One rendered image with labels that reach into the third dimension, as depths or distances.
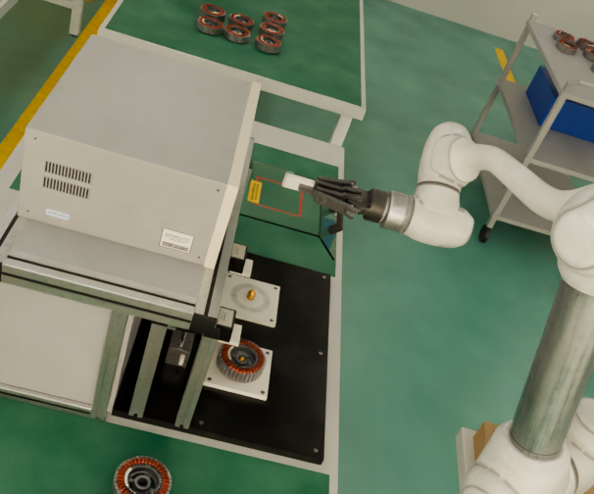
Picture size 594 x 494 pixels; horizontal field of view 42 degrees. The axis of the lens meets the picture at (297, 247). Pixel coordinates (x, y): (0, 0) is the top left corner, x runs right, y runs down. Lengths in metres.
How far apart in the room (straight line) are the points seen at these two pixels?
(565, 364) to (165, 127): 0.85
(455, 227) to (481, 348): 1.77
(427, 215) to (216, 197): 0.54
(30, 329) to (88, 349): 0.12
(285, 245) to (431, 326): 1.33
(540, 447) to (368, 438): 1.41
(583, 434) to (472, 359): 1.76
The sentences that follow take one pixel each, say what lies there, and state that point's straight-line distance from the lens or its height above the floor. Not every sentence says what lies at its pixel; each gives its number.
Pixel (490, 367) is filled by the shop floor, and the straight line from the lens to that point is 3.43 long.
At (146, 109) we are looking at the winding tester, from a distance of 1.57.
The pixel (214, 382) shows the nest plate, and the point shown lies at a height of 0.78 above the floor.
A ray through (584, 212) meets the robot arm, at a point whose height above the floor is 1.58.
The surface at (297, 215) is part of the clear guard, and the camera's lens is 1.84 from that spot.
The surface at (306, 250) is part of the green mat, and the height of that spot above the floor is 0.75.
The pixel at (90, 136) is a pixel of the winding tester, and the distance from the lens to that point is 1.45.
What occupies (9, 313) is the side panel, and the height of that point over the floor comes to 0.98.
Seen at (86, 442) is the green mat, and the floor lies 0.75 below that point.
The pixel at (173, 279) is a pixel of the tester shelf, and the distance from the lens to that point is 1.48.
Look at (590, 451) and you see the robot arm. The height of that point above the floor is 1.04.
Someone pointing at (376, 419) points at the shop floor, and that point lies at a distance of 2.95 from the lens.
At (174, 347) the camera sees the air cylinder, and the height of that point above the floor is 0.82.
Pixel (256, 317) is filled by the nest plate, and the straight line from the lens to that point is 1.96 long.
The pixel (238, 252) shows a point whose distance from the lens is 1.90.
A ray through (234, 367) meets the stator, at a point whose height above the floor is 0.82.
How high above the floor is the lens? 2.10
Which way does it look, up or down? 36 degrees down
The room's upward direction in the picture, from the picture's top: 21 degrees clockwise
